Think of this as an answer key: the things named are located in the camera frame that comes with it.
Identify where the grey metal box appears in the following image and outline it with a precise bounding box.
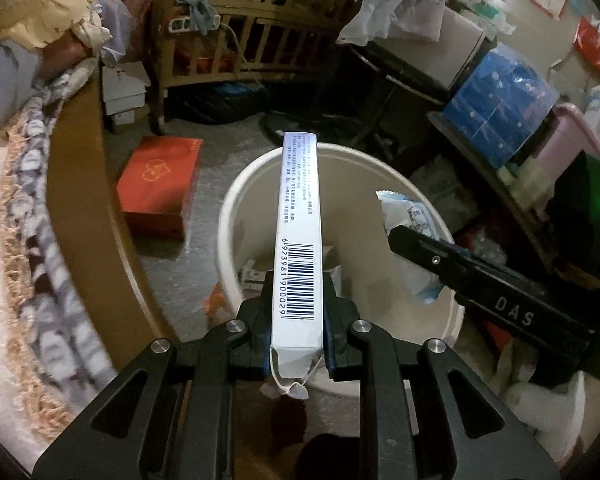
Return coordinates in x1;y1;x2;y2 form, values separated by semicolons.
430;7;501;106

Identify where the wooden crib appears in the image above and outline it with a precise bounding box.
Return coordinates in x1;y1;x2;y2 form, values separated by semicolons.
150;0;371;131

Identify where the white plastic bag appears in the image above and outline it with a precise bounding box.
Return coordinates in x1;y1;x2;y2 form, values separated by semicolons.
337;0;448;46

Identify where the pink mosquito net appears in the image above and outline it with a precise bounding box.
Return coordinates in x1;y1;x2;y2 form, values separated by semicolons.
95;0;161;68

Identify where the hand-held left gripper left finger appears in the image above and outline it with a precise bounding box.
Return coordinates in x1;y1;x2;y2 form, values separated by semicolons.
32;271;276;480

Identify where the patterned fringed blanket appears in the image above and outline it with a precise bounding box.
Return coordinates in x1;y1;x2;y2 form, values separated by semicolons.
0;57;121;441

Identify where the stack of white boxes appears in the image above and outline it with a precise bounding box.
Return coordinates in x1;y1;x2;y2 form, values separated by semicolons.
101;61;153;133

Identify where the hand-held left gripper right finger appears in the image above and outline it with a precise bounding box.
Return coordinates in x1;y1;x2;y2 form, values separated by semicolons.
322;270;563;480

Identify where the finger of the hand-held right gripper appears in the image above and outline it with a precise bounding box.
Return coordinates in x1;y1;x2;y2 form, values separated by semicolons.
387;225;486;293

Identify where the black metal stand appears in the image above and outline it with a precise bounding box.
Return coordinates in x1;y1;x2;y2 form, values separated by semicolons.
265;40;461;161

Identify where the white and blue packet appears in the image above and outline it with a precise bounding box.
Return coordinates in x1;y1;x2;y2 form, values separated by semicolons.
375;190;456;306

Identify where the black bag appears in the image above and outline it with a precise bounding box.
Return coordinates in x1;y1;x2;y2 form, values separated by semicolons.
167;82;271;126

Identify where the white cardboard box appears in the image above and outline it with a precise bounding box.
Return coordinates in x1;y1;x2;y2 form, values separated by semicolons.
269;131;327;401

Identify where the white fluffy cloth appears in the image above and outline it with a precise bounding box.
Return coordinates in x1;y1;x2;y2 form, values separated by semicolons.
495;345;588;466

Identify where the wooden bed frame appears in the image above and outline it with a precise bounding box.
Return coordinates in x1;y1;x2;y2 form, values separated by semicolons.
45;57;181;361

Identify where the blue wrapped package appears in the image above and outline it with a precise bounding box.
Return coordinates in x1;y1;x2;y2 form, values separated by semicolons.
440;42;561;171

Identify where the pink plastic tub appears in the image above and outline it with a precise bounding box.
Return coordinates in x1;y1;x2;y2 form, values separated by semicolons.
535;102;600;186

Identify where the white trash bin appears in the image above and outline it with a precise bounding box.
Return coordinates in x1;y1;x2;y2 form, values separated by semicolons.
217;142;467;441

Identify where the orange wrapper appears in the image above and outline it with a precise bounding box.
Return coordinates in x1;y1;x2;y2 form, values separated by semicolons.
200;284;228;326

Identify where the red gift box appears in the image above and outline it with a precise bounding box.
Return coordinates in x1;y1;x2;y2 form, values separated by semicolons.
116;135;204;241

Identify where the grey-blue rag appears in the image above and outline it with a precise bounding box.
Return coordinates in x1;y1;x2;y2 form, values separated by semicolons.
177;0;221;36

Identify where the white power strip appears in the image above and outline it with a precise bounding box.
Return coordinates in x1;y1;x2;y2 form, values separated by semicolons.
169;14;222;35

